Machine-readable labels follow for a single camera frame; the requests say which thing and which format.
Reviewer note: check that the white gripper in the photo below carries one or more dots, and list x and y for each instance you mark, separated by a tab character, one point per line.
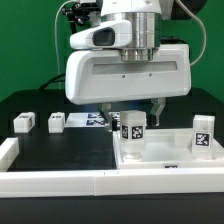
100	76

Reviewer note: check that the white square table top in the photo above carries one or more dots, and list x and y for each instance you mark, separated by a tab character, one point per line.
167	148

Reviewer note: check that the white marker sheet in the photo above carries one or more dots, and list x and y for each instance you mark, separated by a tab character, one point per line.
90	119

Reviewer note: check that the white left fence bar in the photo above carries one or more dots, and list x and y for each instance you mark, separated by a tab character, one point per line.
9	150

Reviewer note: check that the white fence bar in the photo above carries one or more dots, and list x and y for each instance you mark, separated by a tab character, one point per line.
111	182
9	150

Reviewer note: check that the white front fence bar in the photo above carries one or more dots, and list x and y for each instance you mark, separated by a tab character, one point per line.
111	182

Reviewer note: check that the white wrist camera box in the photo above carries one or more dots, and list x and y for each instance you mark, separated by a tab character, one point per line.
109	34

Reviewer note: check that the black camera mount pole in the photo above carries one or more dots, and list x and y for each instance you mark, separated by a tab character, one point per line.
79	14

